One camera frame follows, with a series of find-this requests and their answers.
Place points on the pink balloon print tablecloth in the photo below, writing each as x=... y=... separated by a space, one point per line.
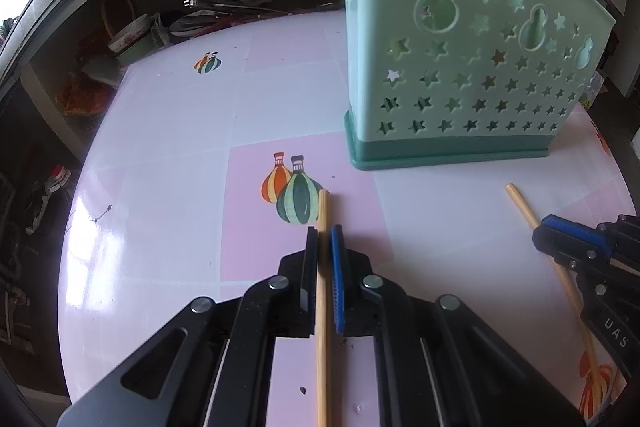
x=175 y=157

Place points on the single wooden chopstick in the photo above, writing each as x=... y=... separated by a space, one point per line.
x=522 y=206
x=324 y=217

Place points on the green plastic utensil holder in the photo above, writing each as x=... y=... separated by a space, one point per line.
x=450 y=152

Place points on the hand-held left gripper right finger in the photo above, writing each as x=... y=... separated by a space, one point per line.
x=337 y=287

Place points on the red capped white bottle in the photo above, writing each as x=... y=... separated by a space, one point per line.
x=59 y=177

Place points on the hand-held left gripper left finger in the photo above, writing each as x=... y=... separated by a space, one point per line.
x=310 y=287

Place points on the orange plastic bag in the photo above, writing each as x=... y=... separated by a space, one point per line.
x=80 y=99

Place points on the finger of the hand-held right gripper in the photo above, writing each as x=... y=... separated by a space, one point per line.
x=560 y=249
x=575 y=233

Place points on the patterned ceramic bowl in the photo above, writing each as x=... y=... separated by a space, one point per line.
x=130 y=42

